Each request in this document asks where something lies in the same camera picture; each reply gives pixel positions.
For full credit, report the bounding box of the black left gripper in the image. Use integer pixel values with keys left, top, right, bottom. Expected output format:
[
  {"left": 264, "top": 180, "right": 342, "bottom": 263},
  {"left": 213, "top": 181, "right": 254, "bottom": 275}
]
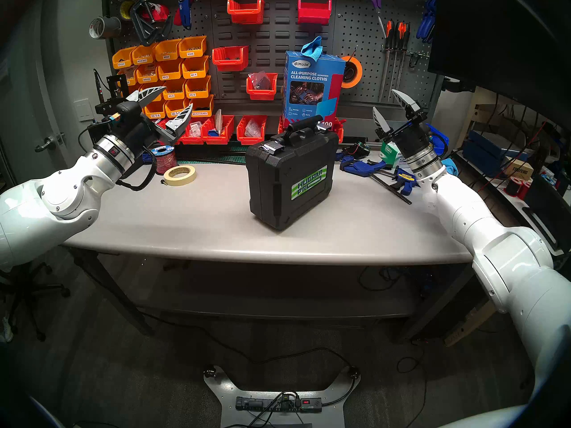
[{"left": 120, "top": 86, "right": 194, "bottom": 156}]

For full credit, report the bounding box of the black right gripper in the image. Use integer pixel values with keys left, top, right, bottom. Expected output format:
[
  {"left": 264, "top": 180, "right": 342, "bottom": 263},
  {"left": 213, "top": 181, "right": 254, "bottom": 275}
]
[{"left": 372, "top": 89, "right": 431, "bottom": 159}]

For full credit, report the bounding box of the black plastic tool box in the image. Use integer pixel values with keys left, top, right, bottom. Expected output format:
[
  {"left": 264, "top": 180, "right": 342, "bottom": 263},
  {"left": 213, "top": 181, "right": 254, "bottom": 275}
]
[{"left": 244, "top": 115, "right": 340, "bottom": 231}]

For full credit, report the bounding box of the green tissue box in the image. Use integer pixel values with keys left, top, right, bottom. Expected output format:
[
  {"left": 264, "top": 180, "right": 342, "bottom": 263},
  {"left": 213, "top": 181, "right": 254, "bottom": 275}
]
[{"left": 379, "top": 140, "right": 402, "bottom": 167}]

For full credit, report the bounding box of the blue cleaning cloths box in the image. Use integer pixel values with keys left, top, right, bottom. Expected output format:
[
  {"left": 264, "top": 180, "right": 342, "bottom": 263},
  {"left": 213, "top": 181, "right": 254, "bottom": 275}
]
[{"left": 282, "top": 50, "right": 346, "bottom": 130}]

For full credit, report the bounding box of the brown cardboard box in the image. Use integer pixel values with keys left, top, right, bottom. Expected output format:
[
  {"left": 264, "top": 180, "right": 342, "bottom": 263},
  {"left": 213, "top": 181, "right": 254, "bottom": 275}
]
[{"left": 503, "top": 157, "right": 535, "bottom": 181}]

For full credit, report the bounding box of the blue plastic bin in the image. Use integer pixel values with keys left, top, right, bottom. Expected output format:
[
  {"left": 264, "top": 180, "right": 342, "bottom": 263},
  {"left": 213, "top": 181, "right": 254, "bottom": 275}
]
[{"left": 424, "top": 123, "right": 450, "bottom": 158}]

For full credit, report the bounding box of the black metal stand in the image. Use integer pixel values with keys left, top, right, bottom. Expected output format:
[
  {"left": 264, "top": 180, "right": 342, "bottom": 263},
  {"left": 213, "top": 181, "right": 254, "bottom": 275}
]
[{"left": 87, "top": 68, "right": 134, "bottom": 142}]

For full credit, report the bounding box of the orange tape roll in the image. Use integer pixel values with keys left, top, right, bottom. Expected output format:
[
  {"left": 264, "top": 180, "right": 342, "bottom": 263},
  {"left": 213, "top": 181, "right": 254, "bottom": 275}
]
[{"left": 341, "top": 56, "right": 363, "bottom": 89}]

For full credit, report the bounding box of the blue plastic clamp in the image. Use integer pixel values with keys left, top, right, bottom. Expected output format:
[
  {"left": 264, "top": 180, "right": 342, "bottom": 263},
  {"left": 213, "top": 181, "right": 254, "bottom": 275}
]
[{"left": 335, "top": 153, "right": 388, "bottom": 178}]

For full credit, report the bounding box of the blue bar clamp yellow label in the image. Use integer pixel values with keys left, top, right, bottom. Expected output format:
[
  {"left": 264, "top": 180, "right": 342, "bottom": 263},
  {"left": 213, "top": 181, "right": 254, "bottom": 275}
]
[{"left": 368, "top": 166, "right": 422, "bottom": 206}]

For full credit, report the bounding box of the cream masking tape roll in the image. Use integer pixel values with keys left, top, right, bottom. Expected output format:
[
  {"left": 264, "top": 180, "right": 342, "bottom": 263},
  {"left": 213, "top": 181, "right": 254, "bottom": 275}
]
[{"left": 163, "top": 165, "right": 197, "bottom": 187}]

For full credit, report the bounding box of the orange black screwdriver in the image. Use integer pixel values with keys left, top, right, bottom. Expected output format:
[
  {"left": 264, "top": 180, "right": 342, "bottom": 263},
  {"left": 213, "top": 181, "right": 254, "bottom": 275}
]
[
  {"left": 389, "top": 22, "right": 405, "bottom": 103},
  {"left": 395, "top": 22, "right": 411, "bottom": 91},
  {"left": 379, "top": 21, "right": 394, "bottom": 103}
]

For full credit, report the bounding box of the green cutting mat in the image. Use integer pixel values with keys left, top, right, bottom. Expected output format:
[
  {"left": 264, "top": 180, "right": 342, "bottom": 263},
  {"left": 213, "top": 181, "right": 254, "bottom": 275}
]
[{"left": 210, "top": 145, "right": 248, "bottom": 165}]

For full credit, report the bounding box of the dark blue case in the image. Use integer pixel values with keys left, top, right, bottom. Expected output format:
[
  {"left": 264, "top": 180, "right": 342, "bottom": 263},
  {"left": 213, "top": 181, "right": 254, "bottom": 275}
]
[{"left": 462, "top": 131, "right": 509, "bottom": 178}]

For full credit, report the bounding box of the blue spring clamp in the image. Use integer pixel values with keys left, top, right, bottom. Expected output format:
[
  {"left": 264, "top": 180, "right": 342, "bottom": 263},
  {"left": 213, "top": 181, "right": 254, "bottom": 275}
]
[{"left": 416, "top": 0, "right": 438, "bottom": 44}]

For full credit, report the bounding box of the blue microfibre cloth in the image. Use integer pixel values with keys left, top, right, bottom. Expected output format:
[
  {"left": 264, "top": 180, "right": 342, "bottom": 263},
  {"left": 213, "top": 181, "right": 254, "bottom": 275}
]
[{"left": 300, "top": 36, "right": 323, "bottom": 62}]

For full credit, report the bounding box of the black monitor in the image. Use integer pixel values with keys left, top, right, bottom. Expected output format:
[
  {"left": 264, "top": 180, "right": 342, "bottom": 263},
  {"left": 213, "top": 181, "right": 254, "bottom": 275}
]
[{"left": 427, "top": 0, "right": 571, "bottom": 130}]

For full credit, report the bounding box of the red and black spool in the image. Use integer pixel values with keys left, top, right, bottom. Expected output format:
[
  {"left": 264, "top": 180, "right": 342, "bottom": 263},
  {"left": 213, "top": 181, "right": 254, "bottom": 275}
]
[{"left": 505, "top": 177, "right": 531, "bottom": 200}]

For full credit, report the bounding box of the wooden plank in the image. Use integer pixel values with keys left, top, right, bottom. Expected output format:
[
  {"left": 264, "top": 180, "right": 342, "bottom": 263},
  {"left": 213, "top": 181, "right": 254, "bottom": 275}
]
[{"left": 444, "top": 293, "right": 507, "bottom": 347}]

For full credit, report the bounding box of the black office chair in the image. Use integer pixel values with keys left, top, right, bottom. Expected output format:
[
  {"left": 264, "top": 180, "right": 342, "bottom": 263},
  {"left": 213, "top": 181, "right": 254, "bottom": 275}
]
[{"left": 0, "top": 253, "right": 72, "bottom": 343}]

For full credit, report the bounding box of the black power strip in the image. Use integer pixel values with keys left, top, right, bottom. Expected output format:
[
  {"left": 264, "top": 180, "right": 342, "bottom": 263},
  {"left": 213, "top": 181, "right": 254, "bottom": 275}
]
[{"left": 235, "top": 396, "right": 323, "bottom": 413}]

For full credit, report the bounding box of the red wire spool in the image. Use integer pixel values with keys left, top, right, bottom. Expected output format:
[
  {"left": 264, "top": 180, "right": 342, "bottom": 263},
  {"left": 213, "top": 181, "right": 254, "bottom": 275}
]
[{"left": 149, "top": 145, "right": 178, "bottom": 176}]

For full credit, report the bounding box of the dark grey triangular frame tool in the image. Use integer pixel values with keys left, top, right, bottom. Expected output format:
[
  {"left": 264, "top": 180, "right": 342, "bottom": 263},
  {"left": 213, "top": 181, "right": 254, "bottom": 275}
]
[{"left": 129, "top": 0, "right": 174, "bottom": 46}]

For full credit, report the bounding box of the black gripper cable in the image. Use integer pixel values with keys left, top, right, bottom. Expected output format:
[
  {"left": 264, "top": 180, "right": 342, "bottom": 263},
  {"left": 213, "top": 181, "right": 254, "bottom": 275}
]
[{"left": 78, "top": 126, "right": 157, "bottom": 192}]

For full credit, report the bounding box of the grey duct tape roll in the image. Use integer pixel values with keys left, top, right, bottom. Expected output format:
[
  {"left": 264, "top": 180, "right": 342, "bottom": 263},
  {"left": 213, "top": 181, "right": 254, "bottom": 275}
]
[{"left": 88, "top": 16, "right": 122, "bottom": 40}]

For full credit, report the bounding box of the blue handled hand tool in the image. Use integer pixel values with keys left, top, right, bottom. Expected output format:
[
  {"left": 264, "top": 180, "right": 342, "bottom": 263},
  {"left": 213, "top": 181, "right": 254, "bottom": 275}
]
[{"left": 174, "top": 0, "right": 199, "bottom": 31}]

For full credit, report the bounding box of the silver door lever handle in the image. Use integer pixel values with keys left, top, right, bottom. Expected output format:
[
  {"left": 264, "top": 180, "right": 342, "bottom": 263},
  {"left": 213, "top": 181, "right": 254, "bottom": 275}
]
[{"left": 35, "top": 133, "right": 66, "bottom": 153}]

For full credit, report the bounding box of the dark metal workbench frame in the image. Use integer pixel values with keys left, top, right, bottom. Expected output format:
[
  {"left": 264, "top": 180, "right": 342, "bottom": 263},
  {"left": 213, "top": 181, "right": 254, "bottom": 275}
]
[{"left": 67, "top": 247, "right": 478, "bottom": 343}]

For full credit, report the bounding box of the black floor cable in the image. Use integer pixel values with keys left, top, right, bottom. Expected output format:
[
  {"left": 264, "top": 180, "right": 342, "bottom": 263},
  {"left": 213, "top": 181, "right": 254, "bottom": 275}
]
[{"left": 143, "top": 313, "right": 357, "bottom": 381}]

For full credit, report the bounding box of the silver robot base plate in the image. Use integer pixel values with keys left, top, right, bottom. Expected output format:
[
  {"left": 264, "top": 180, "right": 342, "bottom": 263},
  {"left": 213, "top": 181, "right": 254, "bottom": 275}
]
[{"left": 203, "top": 365, "right": 362, "bottom": 428}]

